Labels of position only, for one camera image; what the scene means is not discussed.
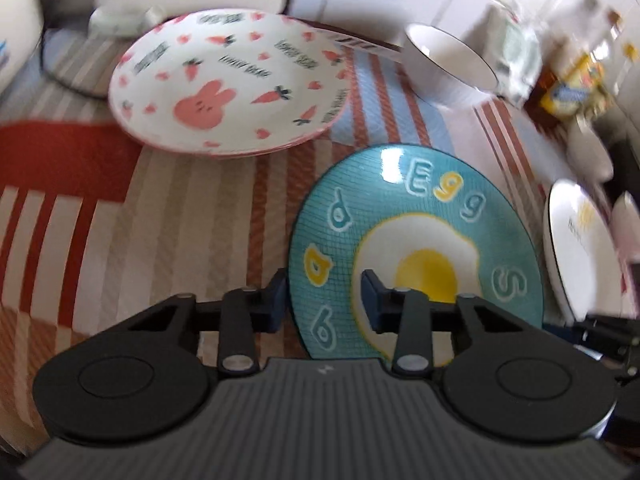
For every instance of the large white ribbed bowl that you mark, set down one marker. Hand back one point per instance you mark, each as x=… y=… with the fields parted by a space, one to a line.
x=444 y=70

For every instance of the white rice cooker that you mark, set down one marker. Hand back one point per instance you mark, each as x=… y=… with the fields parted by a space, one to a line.
x=20 y=25

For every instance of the teal egg print plate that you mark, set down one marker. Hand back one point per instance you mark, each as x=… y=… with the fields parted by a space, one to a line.
x=418 y=218

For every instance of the white power plug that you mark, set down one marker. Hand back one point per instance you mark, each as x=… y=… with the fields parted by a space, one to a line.
x=124 y=24

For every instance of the white plastic seasoning bag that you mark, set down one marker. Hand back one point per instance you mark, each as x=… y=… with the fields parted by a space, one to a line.
x=519 y=61

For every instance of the yellow label cooking wine bottle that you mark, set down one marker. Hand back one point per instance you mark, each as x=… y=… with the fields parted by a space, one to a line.
x=580 y=40

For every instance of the striped woven table mat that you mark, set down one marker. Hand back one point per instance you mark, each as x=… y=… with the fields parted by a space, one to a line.
x=95 y=227

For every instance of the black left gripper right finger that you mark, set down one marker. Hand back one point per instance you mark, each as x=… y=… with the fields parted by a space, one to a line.
x=405 y=312

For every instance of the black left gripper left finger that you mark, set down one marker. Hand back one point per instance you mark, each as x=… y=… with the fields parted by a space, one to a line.
x=245 y=312

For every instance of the white carrot bunny plate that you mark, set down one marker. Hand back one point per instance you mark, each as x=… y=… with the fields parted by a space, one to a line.
x=229 y=83

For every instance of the small white ribbed bowl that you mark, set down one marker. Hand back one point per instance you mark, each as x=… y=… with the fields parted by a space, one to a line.
x=586 y=152

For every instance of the white sun print plate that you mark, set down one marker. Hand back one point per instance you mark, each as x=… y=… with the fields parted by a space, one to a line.
x=581 y=259

